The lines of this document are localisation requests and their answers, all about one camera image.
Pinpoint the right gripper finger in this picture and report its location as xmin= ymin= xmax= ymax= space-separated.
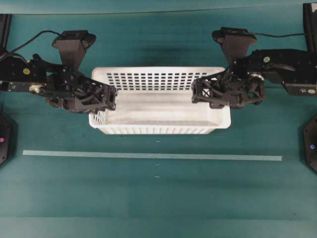
xmin=191 ymin=70 xmax=229 ymax=96
xmin=192 ymin=89 xmax=229 ymax=109

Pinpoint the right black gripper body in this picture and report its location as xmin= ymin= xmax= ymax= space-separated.
xmin=222 ymin=67 xmax=265 ymax=109

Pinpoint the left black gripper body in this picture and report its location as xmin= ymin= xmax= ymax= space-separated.
xmin=45 ymin=67 xmax=83 ymax=113

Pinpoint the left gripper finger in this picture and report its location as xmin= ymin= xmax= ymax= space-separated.
xmin=79 ymin=75 xmax=117 ymax=99
xmin=74 ymin=95 xmax=116 ymax=114

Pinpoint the white perforated plastic basket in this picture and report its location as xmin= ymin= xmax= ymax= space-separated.
xmin=89 ymin=66 xmax=231 ymax=135

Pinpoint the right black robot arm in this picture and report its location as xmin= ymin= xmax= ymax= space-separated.
xmin=191 ymin=49 xmax=317 ymax=109

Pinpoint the right black robot base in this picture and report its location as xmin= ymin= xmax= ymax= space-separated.
xmin=303 ymin=116 xmax=317 ymax=173

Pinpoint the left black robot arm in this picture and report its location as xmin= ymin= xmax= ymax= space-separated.
xmin=0 ymin=54 xmax=117 ymax=114

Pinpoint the left black robot base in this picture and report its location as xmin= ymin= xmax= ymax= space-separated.
xmin=0 ymin=114 xmax=18 ymax=167

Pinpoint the long grey tape strip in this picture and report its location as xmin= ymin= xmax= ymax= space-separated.
xmin=22 ymin=150 xmax=282 ymax=162

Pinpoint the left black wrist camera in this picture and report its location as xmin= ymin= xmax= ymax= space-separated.
xmin=52 ymin=30 xmax=97 ymax=71

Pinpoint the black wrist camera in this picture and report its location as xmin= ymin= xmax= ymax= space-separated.
xmin=52 ymin=30 xmax=97 ymax=71
xmin=211 ymin=27 xmax=257 ymax=65

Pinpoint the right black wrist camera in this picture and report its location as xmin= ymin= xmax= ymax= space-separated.
xmin=211 ymin=27 xmax=257 ymax=65

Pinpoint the right black camera cable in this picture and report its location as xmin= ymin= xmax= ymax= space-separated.
xmin=247 ymin=31 xmax=306 ymax=38

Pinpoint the black camera cable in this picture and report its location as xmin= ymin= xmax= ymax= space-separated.
xmin=0 ymin=30 xmax=64 ymax=60
xmin=247 ymin=31 xmax=306 ymax=38

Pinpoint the left black camera cable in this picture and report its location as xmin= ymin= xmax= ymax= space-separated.
xmin=0 ymin=30 xmax=64 ymax=60

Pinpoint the right black frame post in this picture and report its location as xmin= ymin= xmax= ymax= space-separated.
xmin=303 ymin=2 xmax=317 ymax=53

